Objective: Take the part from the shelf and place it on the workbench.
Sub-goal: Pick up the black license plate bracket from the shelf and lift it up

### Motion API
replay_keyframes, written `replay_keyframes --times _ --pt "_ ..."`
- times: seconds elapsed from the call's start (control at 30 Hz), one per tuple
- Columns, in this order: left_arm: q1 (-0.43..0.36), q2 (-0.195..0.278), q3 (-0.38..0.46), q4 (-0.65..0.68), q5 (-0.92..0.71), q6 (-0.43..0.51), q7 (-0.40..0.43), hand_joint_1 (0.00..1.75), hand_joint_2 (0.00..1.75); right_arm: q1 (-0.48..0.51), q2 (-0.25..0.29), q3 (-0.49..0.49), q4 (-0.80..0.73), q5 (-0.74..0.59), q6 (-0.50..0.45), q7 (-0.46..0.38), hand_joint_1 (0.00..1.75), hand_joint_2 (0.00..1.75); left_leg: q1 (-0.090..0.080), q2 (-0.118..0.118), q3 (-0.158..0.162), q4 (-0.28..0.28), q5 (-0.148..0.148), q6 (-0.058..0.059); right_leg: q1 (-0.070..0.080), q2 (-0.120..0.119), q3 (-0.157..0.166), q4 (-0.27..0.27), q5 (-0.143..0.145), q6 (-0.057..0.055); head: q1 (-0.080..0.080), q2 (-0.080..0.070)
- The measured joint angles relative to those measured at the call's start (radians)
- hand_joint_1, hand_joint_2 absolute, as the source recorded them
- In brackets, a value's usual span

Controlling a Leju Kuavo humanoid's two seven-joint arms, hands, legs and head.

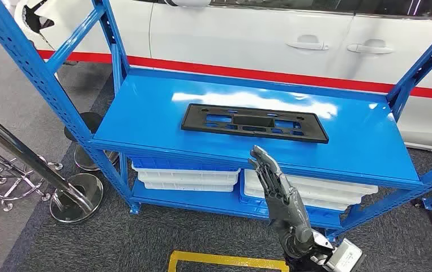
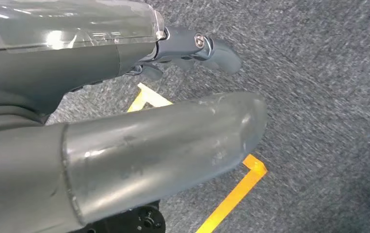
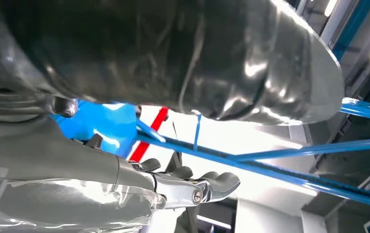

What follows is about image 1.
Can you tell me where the blue plastic crate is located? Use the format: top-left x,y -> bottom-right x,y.
130,156 -> 241,174
238,172 -> 346,223

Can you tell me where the red barrier belt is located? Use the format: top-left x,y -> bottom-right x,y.
37,49 -> 432,101

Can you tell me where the black stool chrome base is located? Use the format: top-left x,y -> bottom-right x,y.
0,98 -> 64,213

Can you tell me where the black plastic plate holder part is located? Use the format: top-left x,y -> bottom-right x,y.
181,103 -> 330,145

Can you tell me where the chrome round stanchion base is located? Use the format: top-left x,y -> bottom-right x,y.
74,144 -> 119,173

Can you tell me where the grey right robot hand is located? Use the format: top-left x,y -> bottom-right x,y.
248,145 -> 316,260

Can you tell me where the chrome stanchion post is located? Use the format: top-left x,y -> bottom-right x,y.
0,103 -> 104,225

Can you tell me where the white car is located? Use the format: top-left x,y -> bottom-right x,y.
13,0 -> 432,153

